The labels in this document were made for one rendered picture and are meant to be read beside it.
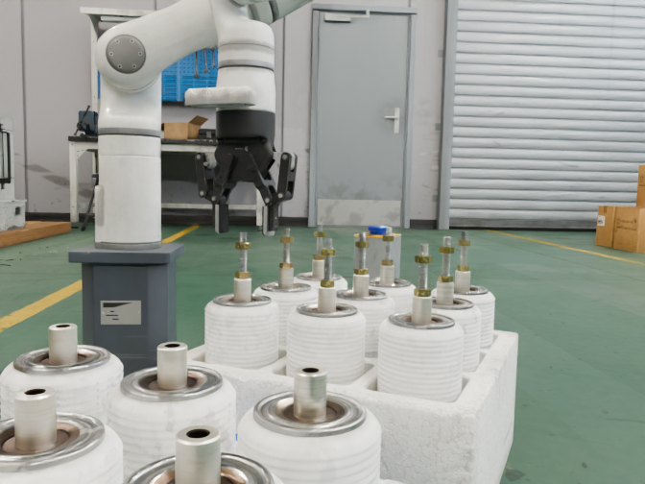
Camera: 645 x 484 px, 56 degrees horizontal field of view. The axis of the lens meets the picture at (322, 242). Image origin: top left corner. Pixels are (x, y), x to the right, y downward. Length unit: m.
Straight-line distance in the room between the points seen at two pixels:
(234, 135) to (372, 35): 5.40
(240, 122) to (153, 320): 0.35
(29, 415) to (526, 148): 6.08
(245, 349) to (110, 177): 0.35
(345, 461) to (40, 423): 0.18
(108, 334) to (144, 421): 0.52
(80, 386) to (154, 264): 0.43
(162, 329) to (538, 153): 5.64
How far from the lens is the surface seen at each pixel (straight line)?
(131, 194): 0.94
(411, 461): 0.67
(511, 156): 6.25
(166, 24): 0.96
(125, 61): 0.94
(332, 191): 5.90
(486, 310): 0.90
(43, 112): 6.32
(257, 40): 0.77
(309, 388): 0.40
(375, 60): 6.07
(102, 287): 0.95
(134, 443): 0.45
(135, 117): 0.95
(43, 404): 0.39
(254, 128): 0.75
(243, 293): 0.78
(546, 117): 6.42
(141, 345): 0.95
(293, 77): 5.97
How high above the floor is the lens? 0.40
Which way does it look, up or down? 5 degrees down
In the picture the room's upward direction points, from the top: 1 degrees clockwise
